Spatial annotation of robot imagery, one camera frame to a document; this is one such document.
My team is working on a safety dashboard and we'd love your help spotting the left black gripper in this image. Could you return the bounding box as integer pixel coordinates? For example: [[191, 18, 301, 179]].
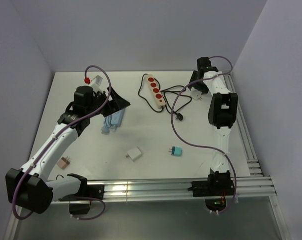
[[86, 86, 130, 118]]

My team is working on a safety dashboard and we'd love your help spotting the small white plug adapter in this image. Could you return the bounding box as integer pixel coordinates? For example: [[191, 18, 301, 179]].
[[190, 89, 203, 101]]

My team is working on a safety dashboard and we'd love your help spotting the light blue power strip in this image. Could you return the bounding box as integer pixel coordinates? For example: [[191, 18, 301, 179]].
[[110, 109, 125, 128]]

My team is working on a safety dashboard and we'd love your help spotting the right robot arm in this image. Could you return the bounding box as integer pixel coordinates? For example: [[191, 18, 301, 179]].
[[188, 57, 238, 197]]

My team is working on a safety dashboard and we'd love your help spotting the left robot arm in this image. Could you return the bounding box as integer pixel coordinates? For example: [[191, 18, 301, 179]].
[[5, 85, 130, 220]]

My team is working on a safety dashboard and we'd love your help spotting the teal plug adapter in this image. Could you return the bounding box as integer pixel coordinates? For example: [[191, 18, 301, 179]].
[[169, 146, 182, 157]]

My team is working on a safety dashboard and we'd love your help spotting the pink plug adapter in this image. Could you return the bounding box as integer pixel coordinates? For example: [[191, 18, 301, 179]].
[[56, 156, 70, 170]]

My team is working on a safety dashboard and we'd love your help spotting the beige red power strip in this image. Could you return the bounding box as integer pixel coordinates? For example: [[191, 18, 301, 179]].
[[144, 74, 166, 109]]

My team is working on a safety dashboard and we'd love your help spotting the white square charger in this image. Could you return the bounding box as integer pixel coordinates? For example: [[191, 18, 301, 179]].
[[125, 146, 143, 162]]

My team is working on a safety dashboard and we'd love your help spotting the light blue strip cord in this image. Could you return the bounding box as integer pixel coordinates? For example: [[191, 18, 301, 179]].
[[100, 115, 116, 135]]

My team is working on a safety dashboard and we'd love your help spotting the black power cord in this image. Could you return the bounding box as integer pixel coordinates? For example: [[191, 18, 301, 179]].
[[137, 73, 193, 123]]

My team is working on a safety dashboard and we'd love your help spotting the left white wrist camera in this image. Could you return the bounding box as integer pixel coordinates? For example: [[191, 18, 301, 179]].
[[84, 75, 103, 93]]

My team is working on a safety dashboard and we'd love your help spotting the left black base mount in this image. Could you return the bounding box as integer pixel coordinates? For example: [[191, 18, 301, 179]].
[[58, 184, 106, 220]]

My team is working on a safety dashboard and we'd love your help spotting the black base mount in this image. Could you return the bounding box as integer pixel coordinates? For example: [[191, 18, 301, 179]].
[[58, 184, 106, 220], [187, 180, 236, 214]]

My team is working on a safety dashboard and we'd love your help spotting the aluminium right rail frame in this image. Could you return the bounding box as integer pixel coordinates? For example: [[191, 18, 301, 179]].
[[222, 70, 264, 177]]

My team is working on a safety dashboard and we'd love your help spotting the aluminium rail frame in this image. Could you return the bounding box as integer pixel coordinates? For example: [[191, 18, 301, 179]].
[[3, 174, 291, 240], [222, 70, 264, 177]]

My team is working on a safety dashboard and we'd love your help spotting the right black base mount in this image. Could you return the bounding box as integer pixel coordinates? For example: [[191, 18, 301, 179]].
[[187, 180, 236, 214]]

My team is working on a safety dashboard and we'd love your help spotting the aluminium front rail frame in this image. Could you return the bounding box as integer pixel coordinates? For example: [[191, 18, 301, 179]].
[[3, 174, 291, 240]]

